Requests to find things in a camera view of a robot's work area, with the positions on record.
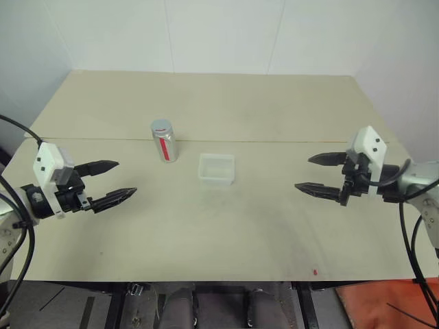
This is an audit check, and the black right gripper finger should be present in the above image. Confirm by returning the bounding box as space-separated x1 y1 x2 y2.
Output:
294 182 345 204
307 151 351 168

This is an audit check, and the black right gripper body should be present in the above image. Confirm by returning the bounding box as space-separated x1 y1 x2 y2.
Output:
339 155 374 207

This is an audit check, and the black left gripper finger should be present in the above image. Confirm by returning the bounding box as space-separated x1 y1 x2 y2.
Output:
73 159 121 180
88 186 139 215

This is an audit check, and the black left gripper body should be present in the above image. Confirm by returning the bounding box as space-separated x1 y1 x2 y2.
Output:
54 170 94 216

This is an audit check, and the silver red soda can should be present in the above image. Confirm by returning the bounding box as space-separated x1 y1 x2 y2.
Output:
150 128 180 164

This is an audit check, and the translucent pale blue plastic cap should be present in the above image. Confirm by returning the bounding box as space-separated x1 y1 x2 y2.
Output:
150 119 172 135

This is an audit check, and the translucent white plastic container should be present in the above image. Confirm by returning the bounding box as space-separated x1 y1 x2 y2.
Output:
198 153 236 186

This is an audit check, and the orange floor mat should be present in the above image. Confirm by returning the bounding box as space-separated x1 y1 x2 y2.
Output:
333 278 439 329

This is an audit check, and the dark rounded shape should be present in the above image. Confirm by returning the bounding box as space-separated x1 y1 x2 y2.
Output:
244 289 272 329
163 287 197 329

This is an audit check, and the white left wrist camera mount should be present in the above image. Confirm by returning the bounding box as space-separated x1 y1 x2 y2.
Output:
32 141 75 221

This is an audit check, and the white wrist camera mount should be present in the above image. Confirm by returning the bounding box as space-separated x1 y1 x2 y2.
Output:
32 141 75 221
345 125 389 197

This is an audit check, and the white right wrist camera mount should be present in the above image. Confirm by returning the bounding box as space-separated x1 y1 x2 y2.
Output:
345 125 389 197

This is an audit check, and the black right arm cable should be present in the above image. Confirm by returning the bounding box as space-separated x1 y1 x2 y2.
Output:
355 158 439 318

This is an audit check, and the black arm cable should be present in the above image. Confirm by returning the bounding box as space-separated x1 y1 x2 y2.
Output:
355 158 439 318
0 114 44 304

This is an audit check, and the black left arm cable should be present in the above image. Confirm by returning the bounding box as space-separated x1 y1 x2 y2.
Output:
0 114 44 304

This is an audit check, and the black metal table frame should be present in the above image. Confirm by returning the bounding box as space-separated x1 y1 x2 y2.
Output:
101 280 332 329

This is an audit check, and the black cable tie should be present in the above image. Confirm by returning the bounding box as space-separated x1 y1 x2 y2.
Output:
386 302 436 321

